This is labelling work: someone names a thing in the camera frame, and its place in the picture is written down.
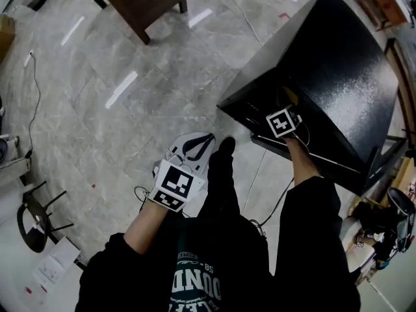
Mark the person's left forearm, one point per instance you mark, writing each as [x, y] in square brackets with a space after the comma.
[146, 226]

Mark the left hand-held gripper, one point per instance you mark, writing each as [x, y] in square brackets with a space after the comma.
[178, 182]

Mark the white paper sheets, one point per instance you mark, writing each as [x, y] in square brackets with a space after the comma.
[55, 260]

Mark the person's right forearm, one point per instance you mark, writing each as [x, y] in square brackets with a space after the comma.
[300, 161]

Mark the black metal chair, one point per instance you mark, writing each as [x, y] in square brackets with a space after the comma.
[32, 219]

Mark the yellow container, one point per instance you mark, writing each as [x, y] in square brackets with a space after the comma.
[290, 95]

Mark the black metal frame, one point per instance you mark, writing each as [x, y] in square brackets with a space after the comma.
[385, 158]

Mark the black office chair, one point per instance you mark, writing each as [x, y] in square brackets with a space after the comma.
[401, 206]

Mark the person's black trouser leg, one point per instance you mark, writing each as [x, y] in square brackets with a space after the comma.
[221, 190]

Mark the wooden crate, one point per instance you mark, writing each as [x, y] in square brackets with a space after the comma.
[383, 6]

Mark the brown cardboard box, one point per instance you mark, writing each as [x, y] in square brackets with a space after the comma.
[6, 34]

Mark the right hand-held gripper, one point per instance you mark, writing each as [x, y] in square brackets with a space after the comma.
[282, 123]

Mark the wooden rack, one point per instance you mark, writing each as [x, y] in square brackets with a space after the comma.
[404, 86]

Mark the person's black sweatshirt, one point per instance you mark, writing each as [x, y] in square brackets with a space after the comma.
[308, 255]

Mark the person's black shoe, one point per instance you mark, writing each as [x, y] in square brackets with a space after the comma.
[227, 145]

